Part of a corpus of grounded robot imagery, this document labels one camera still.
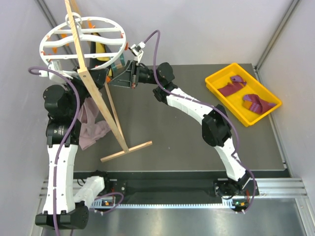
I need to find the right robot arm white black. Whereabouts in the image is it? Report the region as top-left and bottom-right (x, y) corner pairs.
(109, 60), (251, 195)

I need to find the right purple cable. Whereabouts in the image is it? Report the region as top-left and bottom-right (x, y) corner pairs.
(144, 29), (258, 214)

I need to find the maroon orange striped sock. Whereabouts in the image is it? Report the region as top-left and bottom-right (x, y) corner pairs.
(243, 94), (276, 115)

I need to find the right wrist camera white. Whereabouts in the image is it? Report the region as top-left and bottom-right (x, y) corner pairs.
(129, 41), (146, 62)

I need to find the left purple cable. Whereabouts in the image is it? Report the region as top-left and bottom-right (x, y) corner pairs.
(28, 66), (124, 236)

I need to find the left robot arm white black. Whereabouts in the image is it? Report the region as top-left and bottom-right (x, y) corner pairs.
(29, 66), (112, 235)

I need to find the purple cable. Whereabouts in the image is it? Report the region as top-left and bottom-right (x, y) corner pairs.
(144, 29), (258, 214)
(28, 66), (124, 236)

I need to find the yellow plastic tray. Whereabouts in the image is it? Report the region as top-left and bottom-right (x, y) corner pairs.
(205, 63), (282, 127)

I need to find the grey slotted cable duct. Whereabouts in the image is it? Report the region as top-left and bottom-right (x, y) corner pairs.
(91, 198), (246, 210)

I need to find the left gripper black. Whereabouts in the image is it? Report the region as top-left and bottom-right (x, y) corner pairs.
(62, 65), (108, 117)

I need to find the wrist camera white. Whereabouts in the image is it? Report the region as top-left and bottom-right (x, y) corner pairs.
(129, 41), (146, 62)
(39, 60), (73, 84)

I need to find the black yellow sock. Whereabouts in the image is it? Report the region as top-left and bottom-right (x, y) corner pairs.
(89, 42), (111, 68)

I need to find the pink sock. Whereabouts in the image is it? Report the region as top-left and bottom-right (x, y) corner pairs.
(78, 97), (111, 150)

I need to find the maroon sock flat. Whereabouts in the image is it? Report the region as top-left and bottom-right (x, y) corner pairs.
(218, 82), (244, 97)

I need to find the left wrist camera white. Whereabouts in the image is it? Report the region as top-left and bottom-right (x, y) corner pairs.
(39, 60), (73, 84)

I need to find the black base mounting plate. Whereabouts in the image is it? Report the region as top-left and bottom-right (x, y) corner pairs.
(73, 170), (260, 198)

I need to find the purple sock piece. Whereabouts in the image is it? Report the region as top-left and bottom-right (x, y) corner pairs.
(230, 75), (247, 86)

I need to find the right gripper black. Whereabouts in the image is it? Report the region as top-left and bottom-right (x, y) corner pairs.
(109, 61), (161, 90)

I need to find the wooden hanger stand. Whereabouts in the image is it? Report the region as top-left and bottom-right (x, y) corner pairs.
(64, 0), (153, 163)

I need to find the white round clip hanger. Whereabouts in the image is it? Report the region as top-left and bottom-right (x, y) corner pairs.
(39, 12), (127, 70)

